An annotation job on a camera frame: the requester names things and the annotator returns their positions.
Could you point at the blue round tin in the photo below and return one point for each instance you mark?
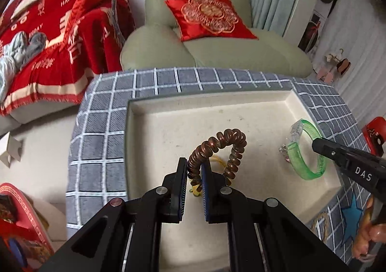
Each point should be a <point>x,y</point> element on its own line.
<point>15,251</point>

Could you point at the beige sofa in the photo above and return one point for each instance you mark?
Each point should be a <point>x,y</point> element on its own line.
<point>30,115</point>

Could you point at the hangers with small clothes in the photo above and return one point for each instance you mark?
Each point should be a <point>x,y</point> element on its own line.
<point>334,64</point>

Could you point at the green translucent bangle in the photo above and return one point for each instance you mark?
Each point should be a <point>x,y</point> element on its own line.
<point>294,154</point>

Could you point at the grey checked cloth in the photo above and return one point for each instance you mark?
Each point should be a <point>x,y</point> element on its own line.
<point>102,151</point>

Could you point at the red printed blanket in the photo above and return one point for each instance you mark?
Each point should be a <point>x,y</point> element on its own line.
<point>60,70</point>

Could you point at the red embroidered cushion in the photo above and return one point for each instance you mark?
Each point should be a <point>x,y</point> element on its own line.
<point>208,17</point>

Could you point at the red satin pillow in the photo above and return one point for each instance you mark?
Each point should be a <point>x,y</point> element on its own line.
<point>77,15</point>

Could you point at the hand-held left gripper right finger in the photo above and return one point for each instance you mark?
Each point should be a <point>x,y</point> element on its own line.
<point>206,192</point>

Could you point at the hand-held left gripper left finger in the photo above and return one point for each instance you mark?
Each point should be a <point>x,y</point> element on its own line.
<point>182,189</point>

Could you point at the grey clothing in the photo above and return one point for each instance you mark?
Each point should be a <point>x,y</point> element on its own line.
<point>34,46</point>

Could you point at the dark red wall poster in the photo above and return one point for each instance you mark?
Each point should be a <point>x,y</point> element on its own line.
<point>312,34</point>

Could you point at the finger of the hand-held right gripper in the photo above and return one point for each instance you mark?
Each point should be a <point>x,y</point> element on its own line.
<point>328,150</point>

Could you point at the white square tray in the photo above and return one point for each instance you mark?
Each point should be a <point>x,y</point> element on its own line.
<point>181,127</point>

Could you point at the light blue clothing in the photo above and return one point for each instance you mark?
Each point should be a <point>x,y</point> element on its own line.
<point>10,55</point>

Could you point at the red patterned gift box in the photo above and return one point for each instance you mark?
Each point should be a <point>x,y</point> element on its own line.
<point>27,220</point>

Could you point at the small white stool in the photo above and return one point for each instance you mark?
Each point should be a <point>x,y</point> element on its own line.
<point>12,151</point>

